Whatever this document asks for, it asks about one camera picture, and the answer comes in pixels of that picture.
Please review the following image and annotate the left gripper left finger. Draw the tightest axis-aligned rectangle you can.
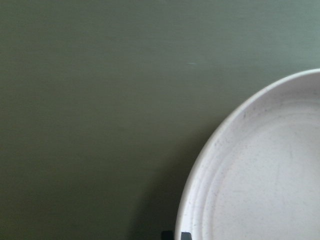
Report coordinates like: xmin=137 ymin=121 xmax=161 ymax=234
xmin=161 ymin=230 xmax=174 ymax=240

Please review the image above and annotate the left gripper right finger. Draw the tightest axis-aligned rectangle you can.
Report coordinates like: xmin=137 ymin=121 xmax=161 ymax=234
xmin=180 ymin=232 xmax=192 ymax=240

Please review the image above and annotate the pink plate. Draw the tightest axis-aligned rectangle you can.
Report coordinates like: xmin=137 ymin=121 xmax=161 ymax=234
xmin=174 ymin=69 xmax=320 ymax=240

